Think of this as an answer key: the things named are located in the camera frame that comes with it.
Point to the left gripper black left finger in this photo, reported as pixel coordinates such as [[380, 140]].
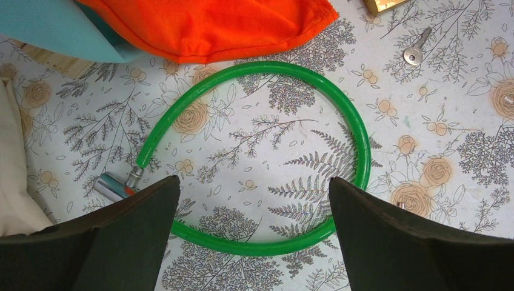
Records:
[[118, 247]]

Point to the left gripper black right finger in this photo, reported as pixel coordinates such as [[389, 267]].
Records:
[[387, 248]]

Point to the green cable lock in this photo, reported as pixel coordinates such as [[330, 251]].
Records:
[[116, 190]]

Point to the small silver key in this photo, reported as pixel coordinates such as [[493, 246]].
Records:
[[414, 54]]

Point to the brass padlock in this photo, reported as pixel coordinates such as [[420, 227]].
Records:
[[375, 7]]

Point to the beige crumpled cloth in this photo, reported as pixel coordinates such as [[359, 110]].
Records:
[[20, 214]]

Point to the wooden clothes rack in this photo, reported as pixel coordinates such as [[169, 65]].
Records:
[[66, 65]]

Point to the orange t-shirt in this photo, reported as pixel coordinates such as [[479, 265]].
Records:
[[202, 32]]

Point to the teal t-shirt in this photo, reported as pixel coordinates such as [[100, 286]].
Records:
[[65, 27]]

